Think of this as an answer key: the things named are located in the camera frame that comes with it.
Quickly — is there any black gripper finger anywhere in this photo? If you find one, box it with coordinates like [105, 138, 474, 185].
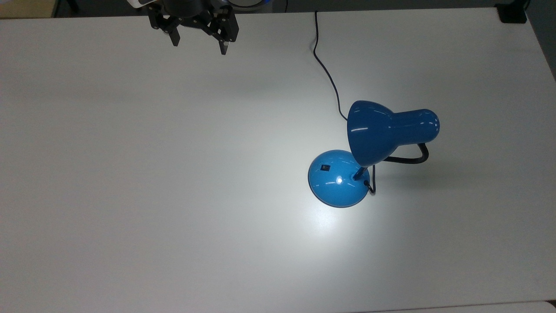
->
[147, 5, 183, 47]
[196, 8, 240, 56]

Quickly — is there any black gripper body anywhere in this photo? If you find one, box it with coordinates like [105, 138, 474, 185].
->
[160, 0, 216, 21]

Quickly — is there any black lamp power cord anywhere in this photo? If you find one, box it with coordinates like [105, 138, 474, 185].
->
[313, 11, 377, 196]

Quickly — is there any blue desk lamp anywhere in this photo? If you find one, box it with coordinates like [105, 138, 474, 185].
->
[308, 100, 440, 208]

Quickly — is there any black table clamp mount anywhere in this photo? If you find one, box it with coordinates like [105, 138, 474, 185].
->
[496, 2, 529, 24]

